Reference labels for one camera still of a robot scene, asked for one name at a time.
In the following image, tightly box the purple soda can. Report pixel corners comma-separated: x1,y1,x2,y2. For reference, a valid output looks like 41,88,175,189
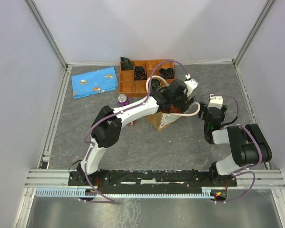
117,94,129,107

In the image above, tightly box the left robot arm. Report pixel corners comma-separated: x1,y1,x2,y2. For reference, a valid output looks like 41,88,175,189
77,79,198,185

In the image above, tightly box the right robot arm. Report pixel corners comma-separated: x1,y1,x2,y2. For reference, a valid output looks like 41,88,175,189
198,102,272,186

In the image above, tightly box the brown canvas bag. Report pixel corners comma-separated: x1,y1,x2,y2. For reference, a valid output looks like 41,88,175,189
144,76,201,133

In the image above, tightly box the dark rolled tie bottom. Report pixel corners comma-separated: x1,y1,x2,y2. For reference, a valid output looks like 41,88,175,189
150,78,161,91

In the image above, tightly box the black rolled tie right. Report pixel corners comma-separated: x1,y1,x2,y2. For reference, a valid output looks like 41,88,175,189
159,67,175,79

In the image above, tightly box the black rolled tie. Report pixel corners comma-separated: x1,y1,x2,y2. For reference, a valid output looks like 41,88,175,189
134,66,147,80
159,67,175,79

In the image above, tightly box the black rolled tie middle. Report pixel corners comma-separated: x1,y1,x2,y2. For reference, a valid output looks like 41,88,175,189
134,66,147,80

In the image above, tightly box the wooden compartment tray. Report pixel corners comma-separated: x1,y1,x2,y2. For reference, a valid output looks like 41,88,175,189
118,59,176,97

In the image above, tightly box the dark rolled tie top-left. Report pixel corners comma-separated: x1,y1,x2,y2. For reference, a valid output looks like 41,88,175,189
120,57,134,71

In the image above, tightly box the blue patterned cloth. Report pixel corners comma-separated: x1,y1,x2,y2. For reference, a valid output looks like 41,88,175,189
71,67,118,99

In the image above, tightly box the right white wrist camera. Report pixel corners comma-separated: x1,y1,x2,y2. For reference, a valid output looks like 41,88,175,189
208,94,223,110

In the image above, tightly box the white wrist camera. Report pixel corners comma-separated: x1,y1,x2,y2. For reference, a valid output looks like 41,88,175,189
208,94,223,110
184,74,198,97

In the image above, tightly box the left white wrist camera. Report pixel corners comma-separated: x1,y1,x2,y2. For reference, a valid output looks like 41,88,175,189
184,74,198,97

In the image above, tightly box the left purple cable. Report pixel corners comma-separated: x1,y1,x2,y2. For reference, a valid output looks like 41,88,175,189
84,59,192,204

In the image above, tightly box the purple cable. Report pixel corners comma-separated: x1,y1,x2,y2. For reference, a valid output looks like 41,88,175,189
84,59,192,204
213,94,264,204

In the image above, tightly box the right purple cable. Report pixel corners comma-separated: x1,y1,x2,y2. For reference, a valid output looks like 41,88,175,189
213,94,264,204

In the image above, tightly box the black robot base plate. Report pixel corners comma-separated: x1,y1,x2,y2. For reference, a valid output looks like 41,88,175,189
68,169,238,194

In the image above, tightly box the aluminium frame rail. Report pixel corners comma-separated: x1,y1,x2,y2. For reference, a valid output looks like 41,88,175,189
25,169,285,190

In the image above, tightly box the blue slotted cable duct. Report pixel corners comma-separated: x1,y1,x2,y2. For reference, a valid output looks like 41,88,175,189
35,188,214,199

